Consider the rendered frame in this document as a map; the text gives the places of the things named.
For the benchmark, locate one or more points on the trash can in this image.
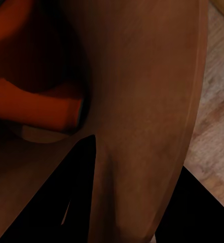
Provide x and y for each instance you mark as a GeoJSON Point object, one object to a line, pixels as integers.
{"type": "Point", "coordinates": [142, 63]}

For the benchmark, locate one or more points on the can of soda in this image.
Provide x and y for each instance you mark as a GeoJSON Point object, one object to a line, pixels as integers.
{"type": "Point", "coordinates": [60, 108]}
{"type": "Point", "coordinates": [31, 56]}

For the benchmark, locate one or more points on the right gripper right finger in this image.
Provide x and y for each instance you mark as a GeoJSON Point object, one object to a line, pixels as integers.
{"type": "Point", "coordinates": [193, 214]}

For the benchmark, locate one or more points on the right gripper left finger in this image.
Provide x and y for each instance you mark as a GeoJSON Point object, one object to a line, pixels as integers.
{"type": "Point", "coordinates": [60, 211]}

